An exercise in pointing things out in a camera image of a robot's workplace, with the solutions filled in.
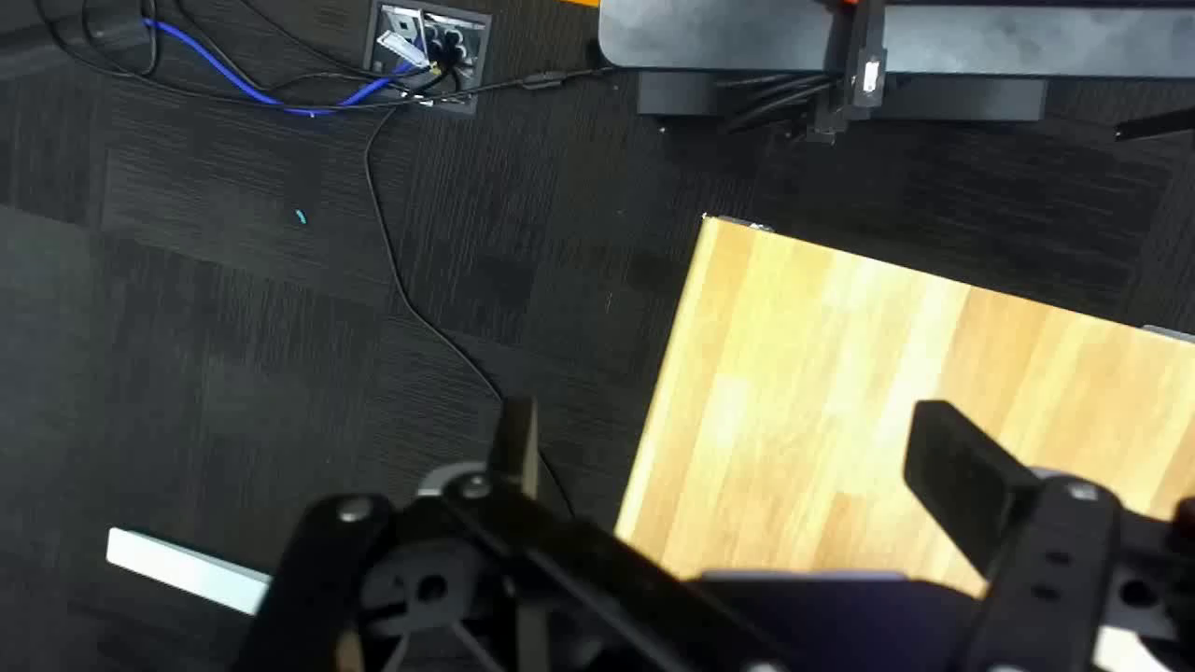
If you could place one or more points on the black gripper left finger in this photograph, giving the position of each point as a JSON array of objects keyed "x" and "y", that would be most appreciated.
[{"x": 512, "y": 450}]

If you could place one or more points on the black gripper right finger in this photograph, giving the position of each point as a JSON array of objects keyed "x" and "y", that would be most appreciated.
[{"x": 971, "y": 481}]

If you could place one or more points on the small teal scrap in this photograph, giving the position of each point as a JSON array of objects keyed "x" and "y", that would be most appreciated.
[{"x": 300, "y": 213}]

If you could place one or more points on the metal floor outlet box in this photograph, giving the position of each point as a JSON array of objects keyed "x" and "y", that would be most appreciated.
[{"x": 429, "y": 44}]

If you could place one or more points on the dark grey side platform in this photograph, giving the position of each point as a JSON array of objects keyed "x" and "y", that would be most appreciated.
[{"x": 721, "y": 40}]

